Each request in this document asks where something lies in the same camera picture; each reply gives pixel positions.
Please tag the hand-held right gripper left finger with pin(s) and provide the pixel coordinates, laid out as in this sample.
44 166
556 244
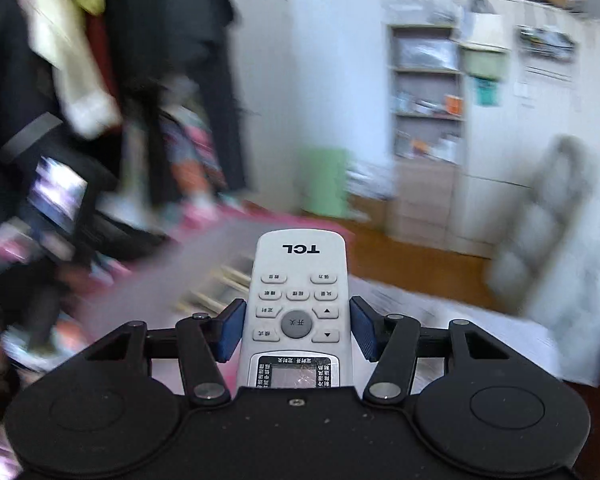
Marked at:
230 332

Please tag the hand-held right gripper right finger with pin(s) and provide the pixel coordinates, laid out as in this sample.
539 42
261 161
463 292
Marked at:
365 330

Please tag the cream-white remote control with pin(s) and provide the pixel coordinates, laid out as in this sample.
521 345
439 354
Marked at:
297 280

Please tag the cream hanging coat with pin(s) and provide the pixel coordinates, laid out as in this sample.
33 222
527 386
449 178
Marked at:
75 70

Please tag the floral quilt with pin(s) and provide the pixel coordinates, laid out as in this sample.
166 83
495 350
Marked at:
195 160

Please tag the white and blue carton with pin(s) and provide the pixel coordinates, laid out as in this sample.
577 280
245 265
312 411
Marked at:
372 182

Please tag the green chair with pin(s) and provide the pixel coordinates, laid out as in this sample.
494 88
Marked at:
325 182

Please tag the wooden bookshelf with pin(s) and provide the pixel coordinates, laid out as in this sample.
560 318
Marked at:
425 160

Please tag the dark hanging clothes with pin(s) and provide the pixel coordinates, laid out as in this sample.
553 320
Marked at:
180 35

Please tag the grey puffer jacket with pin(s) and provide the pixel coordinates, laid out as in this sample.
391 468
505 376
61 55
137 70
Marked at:
555 240

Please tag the white refrigerator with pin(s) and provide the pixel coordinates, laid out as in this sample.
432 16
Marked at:
530 135

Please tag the green hanging pocket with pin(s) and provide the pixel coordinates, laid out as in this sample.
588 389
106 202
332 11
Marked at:
486 91

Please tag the metal hook rack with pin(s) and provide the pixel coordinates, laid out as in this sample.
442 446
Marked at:
547 42

